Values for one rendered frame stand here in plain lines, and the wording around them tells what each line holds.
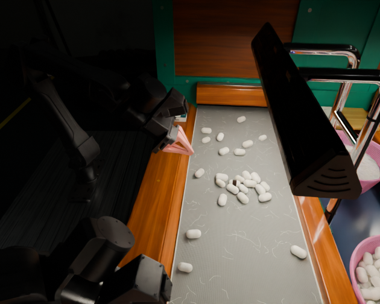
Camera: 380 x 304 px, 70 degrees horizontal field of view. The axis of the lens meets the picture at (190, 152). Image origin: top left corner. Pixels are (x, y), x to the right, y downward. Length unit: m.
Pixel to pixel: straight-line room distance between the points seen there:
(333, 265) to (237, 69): 0.74
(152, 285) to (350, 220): 0.66
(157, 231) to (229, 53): 0.71
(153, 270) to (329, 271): 0.40
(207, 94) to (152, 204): 0.53
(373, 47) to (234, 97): 0.50
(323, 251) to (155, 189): 0.42
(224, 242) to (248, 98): 0.60
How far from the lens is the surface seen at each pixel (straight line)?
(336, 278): 0.66
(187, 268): 0.62
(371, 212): 0.96
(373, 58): 1.21
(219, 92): 1.07
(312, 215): 0.75
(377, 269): 0.76
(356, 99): 1.26
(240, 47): 1.09
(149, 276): 0.36
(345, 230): 0.88
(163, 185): 0.76
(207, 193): 0.77
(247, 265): 0.65
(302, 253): 0.68
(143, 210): 0.70
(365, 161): 1.04
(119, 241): 0.36
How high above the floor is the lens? 1.29
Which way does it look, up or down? 37 degrees down
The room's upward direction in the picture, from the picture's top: straight up
